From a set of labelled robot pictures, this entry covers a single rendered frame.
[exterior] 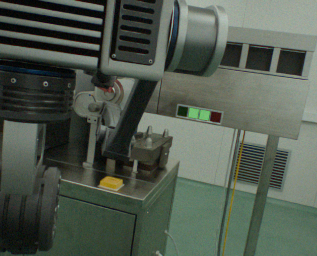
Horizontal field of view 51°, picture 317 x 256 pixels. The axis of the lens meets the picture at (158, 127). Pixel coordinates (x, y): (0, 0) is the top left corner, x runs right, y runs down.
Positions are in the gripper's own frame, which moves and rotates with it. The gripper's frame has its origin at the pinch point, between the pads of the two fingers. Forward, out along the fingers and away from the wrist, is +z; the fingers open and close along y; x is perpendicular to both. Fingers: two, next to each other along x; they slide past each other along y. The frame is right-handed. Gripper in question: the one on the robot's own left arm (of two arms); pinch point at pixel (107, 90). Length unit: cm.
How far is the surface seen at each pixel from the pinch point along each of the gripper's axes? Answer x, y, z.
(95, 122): -13.4, -2.6, 7.3
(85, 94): -0.4, -12.9, 6.6
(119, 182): -38.4, 18.6, 5.2
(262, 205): -10, 84, 71
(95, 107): -9.4, -3.0, 1.5
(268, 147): 16, 80, 50
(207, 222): 6, 56, 207
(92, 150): -22.9, -3.0, 17.8
